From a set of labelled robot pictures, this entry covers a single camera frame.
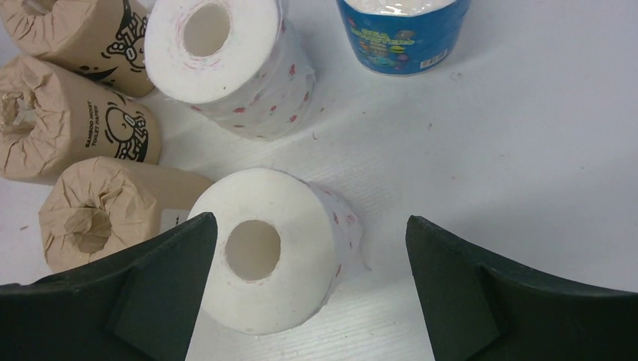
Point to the brown roll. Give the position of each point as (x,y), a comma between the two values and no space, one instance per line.
(101,206)
(52,118)
(102,41)

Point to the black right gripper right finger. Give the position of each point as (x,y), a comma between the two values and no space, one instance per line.
(479,305)

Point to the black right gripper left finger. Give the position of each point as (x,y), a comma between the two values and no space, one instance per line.
(140,303)

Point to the white red-dotted toilet roll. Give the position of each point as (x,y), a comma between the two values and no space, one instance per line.
(283,245)
(238,63)

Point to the blue wrapped toilet roll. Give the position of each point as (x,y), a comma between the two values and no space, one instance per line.
(402,37)

